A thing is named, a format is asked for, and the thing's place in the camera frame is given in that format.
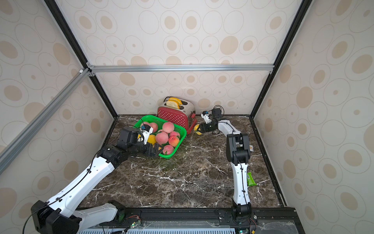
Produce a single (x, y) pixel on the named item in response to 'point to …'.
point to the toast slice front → (173, 104)
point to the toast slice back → (178, 101)
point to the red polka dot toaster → (179, 110)
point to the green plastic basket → (182, 130)
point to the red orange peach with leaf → (174, 140)
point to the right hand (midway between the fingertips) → (199, 129)
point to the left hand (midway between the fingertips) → (159, 145)
